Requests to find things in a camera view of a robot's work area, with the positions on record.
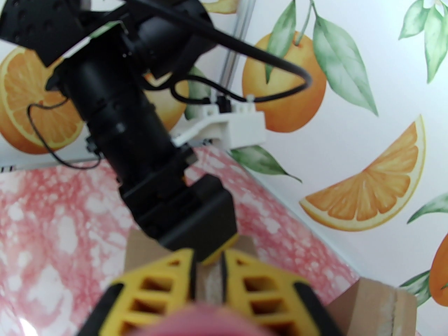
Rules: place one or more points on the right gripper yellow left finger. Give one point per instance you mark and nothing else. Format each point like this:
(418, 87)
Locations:
(147, 292)

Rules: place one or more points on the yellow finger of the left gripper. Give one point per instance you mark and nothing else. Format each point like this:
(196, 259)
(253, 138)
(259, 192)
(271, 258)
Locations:
(213, 222)

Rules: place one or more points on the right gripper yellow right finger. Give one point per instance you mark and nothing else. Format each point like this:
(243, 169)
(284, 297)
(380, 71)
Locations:
(273, 292)

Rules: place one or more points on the pink utility knife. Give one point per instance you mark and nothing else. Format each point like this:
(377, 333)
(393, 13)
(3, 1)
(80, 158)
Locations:
(213, 324)

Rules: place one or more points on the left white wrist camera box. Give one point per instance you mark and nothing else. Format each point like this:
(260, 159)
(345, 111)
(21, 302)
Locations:
(241, 128)

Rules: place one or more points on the left aluminium frame post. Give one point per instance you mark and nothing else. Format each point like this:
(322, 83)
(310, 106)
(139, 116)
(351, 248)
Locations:
(245, 5)

